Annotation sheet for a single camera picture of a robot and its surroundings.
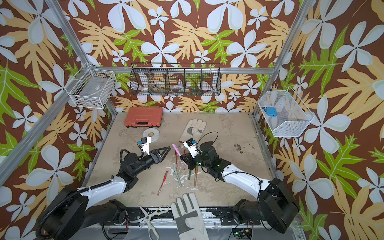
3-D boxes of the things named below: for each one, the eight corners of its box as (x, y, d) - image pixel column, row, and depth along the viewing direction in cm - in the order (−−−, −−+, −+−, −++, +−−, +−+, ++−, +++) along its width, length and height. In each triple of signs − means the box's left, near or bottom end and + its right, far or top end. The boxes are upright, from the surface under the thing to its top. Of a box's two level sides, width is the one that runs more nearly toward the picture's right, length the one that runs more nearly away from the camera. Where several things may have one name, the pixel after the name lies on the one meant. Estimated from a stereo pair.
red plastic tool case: (125, 129, 113) (122, 124, 108) (131, 111, 125) (129, 106, 120) (160, 129, 113) (159, 124, 109) (163, 111, 125) (162, 106, 121)
